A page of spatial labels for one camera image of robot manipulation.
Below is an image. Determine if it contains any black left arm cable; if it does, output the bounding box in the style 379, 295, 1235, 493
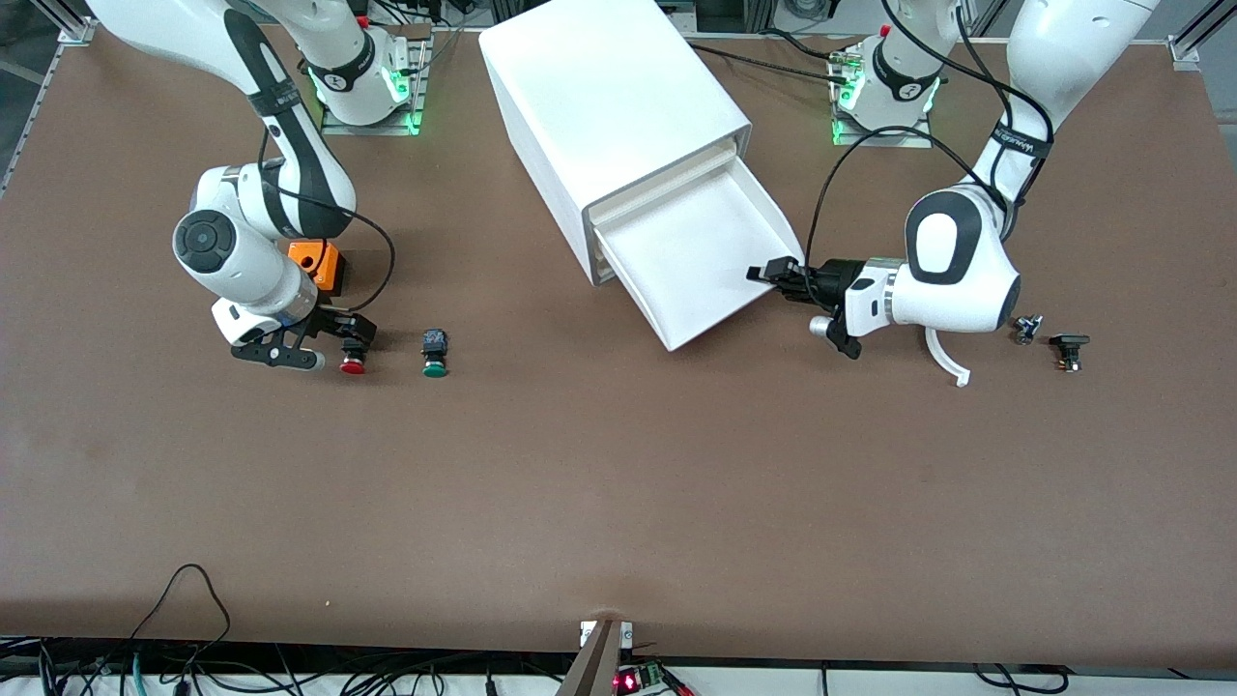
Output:
805, 0, 1056, 267

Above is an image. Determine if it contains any white drawer cabinet housing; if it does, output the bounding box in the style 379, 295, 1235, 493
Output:
478, 0, 753, 287

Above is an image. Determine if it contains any circuit board with red light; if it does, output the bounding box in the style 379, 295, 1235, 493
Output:
612, 660, 670, 695

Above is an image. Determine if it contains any black looped cable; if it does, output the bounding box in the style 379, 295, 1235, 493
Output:
130, 564, 233, 668

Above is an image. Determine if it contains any orange button enclosure box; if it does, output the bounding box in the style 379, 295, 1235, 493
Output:
288, 240, 346, 297

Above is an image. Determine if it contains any black cable on table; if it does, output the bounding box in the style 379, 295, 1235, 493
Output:
688, 41, 856, 86

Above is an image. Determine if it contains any grey metal mount bar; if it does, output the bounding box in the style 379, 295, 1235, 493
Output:
556, 619, 624, 696

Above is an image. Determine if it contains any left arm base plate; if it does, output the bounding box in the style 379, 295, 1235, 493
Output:
831, 43, 935, 149

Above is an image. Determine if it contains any white plastic half ring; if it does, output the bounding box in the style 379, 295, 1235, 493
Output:
925, 327, 971, 389

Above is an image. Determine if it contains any white plastic drawer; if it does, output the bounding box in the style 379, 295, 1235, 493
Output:
591, 155, 806, 353
588, 135, 743, 228

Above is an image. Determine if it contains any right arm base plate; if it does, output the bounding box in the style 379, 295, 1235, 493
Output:
321, 24, 433, 136

